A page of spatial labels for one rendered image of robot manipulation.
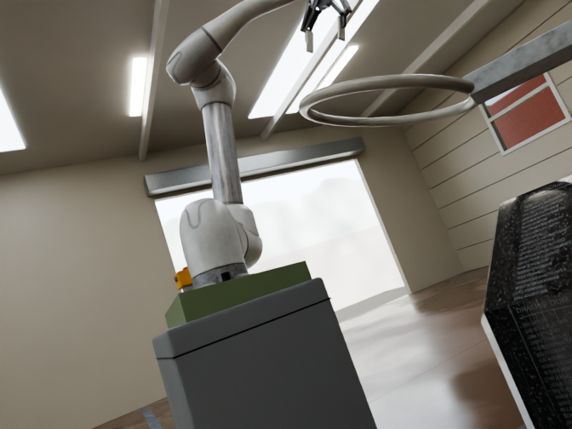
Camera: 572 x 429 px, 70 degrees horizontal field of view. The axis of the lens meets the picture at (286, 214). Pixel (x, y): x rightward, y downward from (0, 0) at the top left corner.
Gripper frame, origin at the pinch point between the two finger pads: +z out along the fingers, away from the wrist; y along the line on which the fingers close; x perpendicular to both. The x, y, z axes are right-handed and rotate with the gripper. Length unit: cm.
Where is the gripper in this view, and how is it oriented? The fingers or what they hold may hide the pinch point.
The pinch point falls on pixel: (324, 42)
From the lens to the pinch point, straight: 143.0
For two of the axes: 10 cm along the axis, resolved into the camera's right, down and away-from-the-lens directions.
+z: 0.1, 10.0, 0.3
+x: 7.4, -0.3, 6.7
